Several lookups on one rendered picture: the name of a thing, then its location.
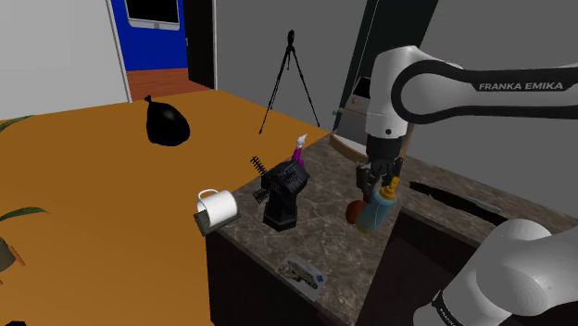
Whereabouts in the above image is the white mug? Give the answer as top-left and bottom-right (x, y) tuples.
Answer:
(196, 188), (239, 227)

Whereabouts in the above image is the flat pale printed card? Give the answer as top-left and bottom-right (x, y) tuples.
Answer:
(274, 252), (329, 303)

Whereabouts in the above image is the blue door with white window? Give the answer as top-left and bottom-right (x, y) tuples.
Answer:
(109, 0), (189, 74)

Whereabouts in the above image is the orange-red ball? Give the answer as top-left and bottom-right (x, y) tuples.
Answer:
(346, 199), (367, 226)

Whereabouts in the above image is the black rubbish bag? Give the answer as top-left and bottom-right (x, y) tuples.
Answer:
(144, 94), (192, 148)

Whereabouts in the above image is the blue baby bottle yellow cap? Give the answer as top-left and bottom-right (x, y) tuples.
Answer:
(355, 176), (401, 235)

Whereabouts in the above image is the dark counter cabinet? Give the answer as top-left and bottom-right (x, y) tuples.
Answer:
(205, 210), (481, 326)

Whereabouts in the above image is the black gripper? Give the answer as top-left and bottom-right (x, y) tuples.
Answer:
(356, 133), (405, 204)

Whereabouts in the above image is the black camera tripod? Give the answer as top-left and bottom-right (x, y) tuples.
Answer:
(258, 29), (321, 135)

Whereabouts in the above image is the purple figure with white head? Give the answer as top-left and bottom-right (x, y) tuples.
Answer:
(290, 133), (309, 169)

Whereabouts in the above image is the black windmill figure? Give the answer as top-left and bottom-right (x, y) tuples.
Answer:
(249, 155), (312, 233)

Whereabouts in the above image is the green potted plant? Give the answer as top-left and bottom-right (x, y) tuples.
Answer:
(0, 114), (49, 286)

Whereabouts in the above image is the grey-green square coaster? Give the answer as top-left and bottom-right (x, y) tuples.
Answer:
(193, 208), (243, 238)

